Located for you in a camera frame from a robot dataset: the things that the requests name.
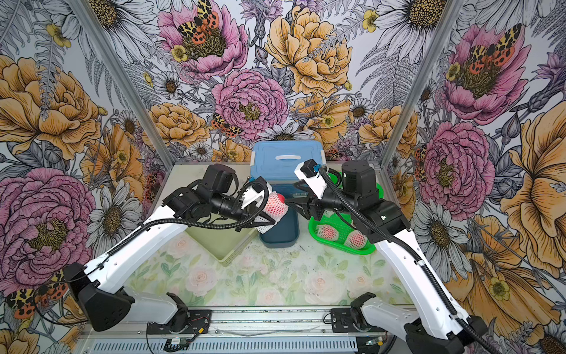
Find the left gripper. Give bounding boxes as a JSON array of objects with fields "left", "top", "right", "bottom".
[{"left": 211, "top": 192, "right": 274, "bottom": 232}]

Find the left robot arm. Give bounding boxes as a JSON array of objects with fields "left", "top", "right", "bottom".
[{"left": 63, "top": 164, "right": 288, "bottom": 333}]

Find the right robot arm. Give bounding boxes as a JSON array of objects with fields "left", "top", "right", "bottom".
[{"left": 287, "top": 159, "right": 498, "bottom": 353}]

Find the netted apple in basket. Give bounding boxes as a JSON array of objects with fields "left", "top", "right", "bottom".
[
  {"left": 315, "top": 224, "right": 339, "bottom": 242},
  {"left": 344, "top": 230, "right": 368, "bottom": 250}
]

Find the dark teal plastic tray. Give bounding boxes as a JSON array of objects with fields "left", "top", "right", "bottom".
[{"left": 259, "top": 209, "right": 300, "bottom": 249}]

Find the bright green perforated basket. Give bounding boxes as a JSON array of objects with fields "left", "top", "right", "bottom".
[{"left": 308, "top": 172, "right": 385, "bottom": 256}]

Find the pale green perforated basket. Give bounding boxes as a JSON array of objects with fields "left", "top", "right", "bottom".
[{"left": 185, "top": 227, "right": 259, "bottom": 267}]

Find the blue lidded storage box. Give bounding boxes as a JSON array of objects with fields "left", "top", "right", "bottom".
[{"left": 250, "top": 140, "right": 326, "bottom": 199}]

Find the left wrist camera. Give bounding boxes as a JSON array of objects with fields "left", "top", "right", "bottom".
[{"left": 240, "top": 184, "right": 271, "bottom": 209}]

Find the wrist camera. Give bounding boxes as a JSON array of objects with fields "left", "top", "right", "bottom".
[
  {"left": 294, "top": 159, "right": 328, "bottom": 200},
  {"left": 240, "top": 184, "right": 271, "bottom": 209}
]

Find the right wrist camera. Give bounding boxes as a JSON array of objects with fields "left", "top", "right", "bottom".
[{"left": 294, "top": 159, "right": 328, "bottom": 200}]

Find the right black cable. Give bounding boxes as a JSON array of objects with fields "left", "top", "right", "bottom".
[{"left": 317, "top": 165, "right": 503, "bottom": 354}]

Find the black cable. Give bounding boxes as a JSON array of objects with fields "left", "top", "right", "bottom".
[
  {"left": 32, "top": 176, "right": 271, "bottom": 326},
  {"left": 317, "top": 165, "right": 503, "bottom": 354}
]

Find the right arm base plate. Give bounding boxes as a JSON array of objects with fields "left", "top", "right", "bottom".
[{"left": 330, "top": 308, "right": 386, "bottom": 333}]

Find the aluminium front rail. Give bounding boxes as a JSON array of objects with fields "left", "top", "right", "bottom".
[{"left": 74, "top": 306, "right": 410, "bottom": 353}]

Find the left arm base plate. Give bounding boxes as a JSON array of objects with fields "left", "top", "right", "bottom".
[{"left": 147, "top": 309, "right": 212, "bottom": 335}]

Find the left black cable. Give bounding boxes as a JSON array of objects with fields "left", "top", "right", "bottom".
[{"left": 32, "top": 176, "right": 271, "bottom": 326}]

